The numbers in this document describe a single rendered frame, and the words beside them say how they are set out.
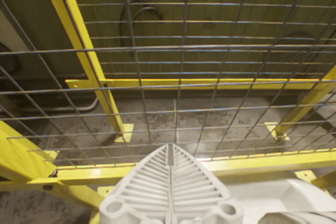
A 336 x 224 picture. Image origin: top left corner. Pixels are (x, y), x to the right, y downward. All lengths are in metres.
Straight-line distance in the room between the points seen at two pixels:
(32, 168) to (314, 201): 0.69
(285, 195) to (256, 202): 0.09
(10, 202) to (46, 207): 0.19
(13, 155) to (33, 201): 0.63
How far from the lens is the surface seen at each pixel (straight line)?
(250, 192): 0.50
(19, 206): 1.05
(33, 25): 1.32
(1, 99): 1.49
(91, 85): 0.69
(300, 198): 0.54
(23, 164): 0.42
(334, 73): 0.99
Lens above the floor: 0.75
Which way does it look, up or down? 46 degrees down
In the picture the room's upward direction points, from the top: straight up
